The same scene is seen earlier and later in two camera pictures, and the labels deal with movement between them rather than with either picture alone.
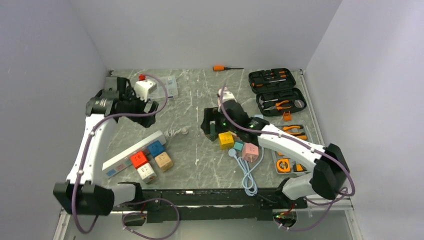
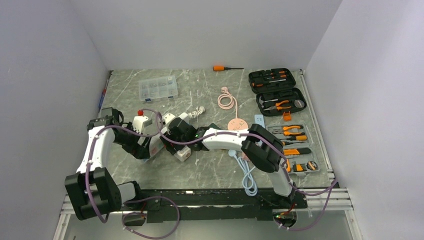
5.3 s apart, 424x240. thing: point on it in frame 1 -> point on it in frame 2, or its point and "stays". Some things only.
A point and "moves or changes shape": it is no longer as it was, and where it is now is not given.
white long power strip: x=123 y=162 -> x=156 y=143
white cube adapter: x=147 y=173 -> x=183 y=154
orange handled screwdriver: x=222 y=68 stays
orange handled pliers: x=277 y=106 stays
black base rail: x=215 y=204 stays
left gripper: x=142 y=117 -> x=138 y=151
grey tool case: x=284 y=165 stays
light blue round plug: x=232 y=152 stays
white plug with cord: x=184 y=130 moves or changes shape
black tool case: x=277 y=94 stays
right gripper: x=212 y=114 -> x=168 y=140
